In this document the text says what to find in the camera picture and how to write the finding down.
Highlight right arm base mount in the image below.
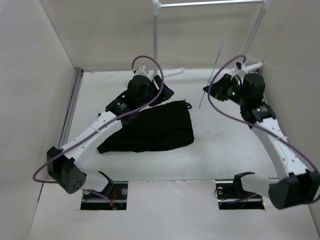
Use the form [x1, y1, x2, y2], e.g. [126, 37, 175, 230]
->
[214, 179, 265, 210]

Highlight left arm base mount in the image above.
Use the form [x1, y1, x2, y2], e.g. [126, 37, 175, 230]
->
[80, 181, 129, 211]

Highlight white clothes rack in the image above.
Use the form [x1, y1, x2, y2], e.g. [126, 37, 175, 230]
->
[125, 0, 273, 87]

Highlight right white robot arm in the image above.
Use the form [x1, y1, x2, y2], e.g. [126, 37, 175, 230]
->
[203, 73, 320, 210]

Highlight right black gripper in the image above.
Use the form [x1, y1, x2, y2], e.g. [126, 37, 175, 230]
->
[203, 73, 249, 107]

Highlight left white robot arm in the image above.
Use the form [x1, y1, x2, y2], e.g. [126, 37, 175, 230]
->
[46, 74, 174, 200]

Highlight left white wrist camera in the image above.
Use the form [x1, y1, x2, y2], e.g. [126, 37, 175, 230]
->
[132, 63, 150, 78]

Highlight light blue wire hanger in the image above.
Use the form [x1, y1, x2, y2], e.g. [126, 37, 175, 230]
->
[198, 39, 226, 109]

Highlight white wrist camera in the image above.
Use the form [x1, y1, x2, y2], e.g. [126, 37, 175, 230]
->
[132, 63, 150, 78]
[231, 61, 248, 80]

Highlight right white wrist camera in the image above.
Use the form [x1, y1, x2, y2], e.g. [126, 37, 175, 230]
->
[231, 61, 248, 80]

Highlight black trousers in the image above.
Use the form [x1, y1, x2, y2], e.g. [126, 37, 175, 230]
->
[97, 100, 195, 154]

